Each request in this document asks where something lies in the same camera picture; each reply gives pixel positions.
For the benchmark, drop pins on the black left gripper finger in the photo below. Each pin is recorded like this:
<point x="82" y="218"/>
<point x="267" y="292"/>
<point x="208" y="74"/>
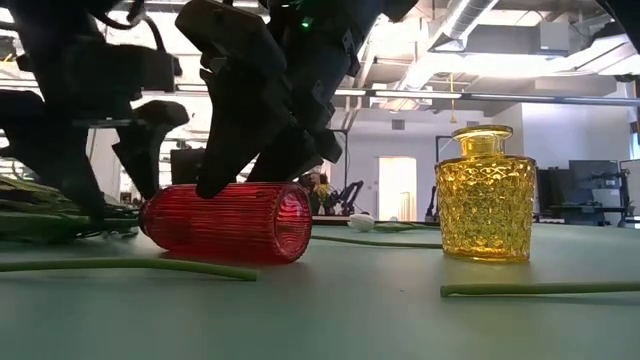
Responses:
<point x="50" y="145"/>
<point x="147" y="150"/>

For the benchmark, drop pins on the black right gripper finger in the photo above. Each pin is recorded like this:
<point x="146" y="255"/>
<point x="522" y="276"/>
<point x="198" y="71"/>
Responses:
<point x="245" y="100"/>
<point x="300" y="152"/>

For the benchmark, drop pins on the white artificial tulip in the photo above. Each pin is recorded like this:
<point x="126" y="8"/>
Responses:
<point x="550" y="288"/>
<point x="361" y="222"/>
<point x="150" y="263"/>
<point x="375" y="243"/>

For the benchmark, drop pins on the red ribbed glass vase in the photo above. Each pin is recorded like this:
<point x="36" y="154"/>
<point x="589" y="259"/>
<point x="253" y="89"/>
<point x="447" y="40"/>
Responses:
<point x="225" y="225"/>

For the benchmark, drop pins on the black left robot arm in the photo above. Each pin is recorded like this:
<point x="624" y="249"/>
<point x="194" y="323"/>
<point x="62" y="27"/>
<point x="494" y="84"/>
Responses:
<point x="50" y="20"/>

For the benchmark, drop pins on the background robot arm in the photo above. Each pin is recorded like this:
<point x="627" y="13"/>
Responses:
<point x="352" y="192"/>

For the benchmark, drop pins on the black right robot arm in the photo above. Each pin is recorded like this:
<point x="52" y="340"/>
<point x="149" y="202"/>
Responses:
<point x="630" y="20"/>

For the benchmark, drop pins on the yellow textured glass vase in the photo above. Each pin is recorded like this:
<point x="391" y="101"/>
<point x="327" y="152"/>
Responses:
<point x="485" y="210"/>

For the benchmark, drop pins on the black background monitor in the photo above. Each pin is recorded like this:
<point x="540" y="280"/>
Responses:
<point x="182" y="167"/>
<point x="590" y="175"/>

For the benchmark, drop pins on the green table mat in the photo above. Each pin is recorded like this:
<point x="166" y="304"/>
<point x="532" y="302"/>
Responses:
<point x="350" y="320"/>

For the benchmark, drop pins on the silver ceiling ventilation duct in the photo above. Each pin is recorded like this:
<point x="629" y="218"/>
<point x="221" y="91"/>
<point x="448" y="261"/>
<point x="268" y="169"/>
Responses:
<point x="465" y="20"/>

